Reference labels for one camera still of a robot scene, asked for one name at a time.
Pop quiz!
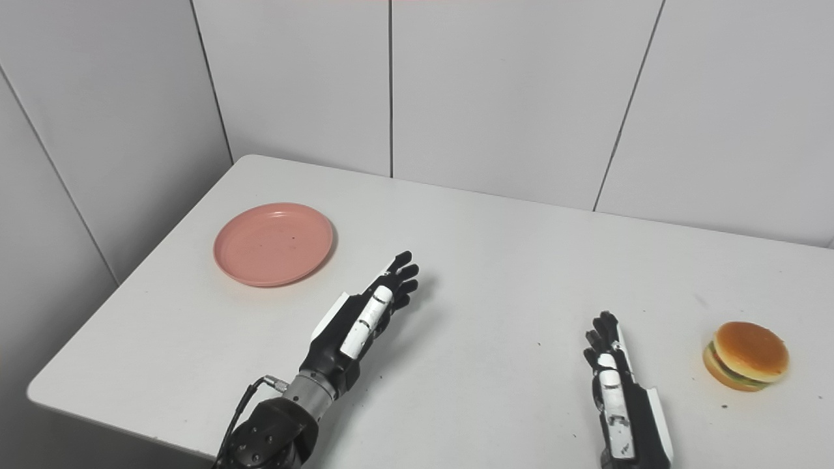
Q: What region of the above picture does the toy hamburger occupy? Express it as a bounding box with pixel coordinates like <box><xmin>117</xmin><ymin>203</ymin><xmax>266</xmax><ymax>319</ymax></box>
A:
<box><xmin>702</xmin><ymin>321</ymin><xmax>790</xmax><ymax>392</ymax></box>

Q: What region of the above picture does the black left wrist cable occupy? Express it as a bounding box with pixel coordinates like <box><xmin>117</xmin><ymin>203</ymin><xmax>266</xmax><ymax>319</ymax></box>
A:
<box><xmin>211</xmin><ymin>375</ymin><xmax>289</xmax><ymax>469</ymax></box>

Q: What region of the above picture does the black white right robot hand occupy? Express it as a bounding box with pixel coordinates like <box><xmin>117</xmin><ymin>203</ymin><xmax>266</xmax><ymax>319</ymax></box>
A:
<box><xmin>583</xmin><ymin>311</ymin><xmax>675</xmax><ymax>469</ymax></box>

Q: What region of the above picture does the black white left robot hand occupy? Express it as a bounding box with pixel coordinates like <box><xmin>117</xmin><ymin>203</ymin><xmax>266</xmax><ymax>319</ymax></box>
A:
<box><xmin>298</xmin><ymin>251</ymin><xmax>420</xmax><ymax>393</ymax></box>

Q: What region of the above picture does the pink round plate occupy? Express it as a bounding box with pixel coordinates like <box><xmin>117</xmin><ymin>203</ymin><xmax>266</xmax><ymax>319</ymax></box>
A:
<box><xmin>213</xmin><ymin>202</ymin><xmax>335</xmax><ymax>288</ymax></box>

